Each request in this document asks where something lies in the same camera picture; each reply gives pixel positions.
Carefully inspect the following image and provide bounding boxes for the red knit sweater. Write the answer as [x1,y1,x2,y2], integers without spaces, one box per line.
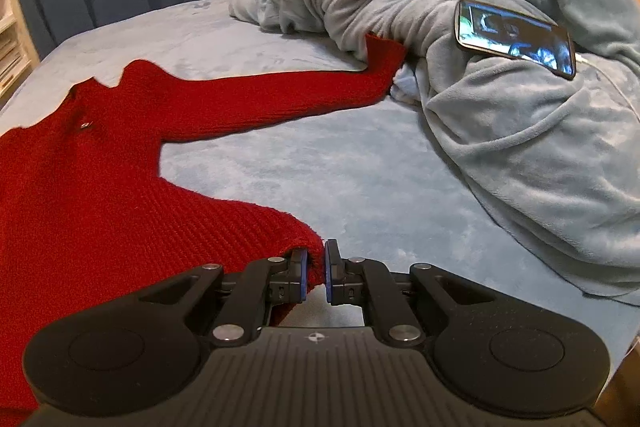
[1,36,406,426]

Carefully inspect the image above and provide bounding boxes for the light blue fleece blanket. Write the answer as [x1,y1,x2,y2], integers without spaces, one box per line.
[229,0,639,305]

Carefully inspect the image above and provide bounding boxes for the light blue bed sheet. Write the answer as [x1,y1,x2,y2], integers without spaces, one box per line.
[1,0,639,365]

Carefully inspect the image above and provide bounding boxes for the black smartphone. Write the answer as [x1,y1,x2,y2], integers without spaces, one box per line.
[454,0,576,80]

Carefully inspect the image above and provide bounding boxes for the white charging cable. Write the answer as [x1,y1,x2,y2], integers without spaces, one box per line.
[572,51,640,120]

